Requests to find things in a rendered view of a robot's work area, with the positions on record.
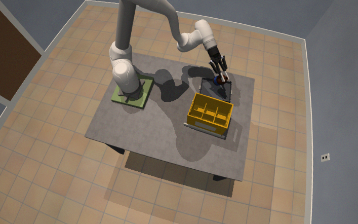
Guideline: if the orange and blue bottle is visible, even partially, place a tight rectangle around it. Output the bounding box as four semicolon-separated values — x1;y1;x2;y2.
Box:
213;75;228;86

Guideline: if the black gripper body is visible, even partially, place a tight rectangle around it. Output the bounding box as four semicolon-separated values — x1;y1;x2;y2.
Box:
207;46;221;63

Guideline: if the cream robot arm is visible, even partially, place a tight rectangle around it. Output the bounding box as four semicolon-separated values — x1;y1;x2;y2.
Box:
109;0;217;101

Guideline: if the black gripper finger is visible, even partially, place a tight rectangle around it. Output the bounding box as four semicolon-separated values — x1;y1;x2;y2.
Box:
218;56;229;80
209;58;225;82

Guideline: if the yellow-brown crate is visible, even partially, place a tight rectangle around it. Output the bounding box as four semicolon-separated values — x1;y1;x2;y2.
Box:
187;93;233;135

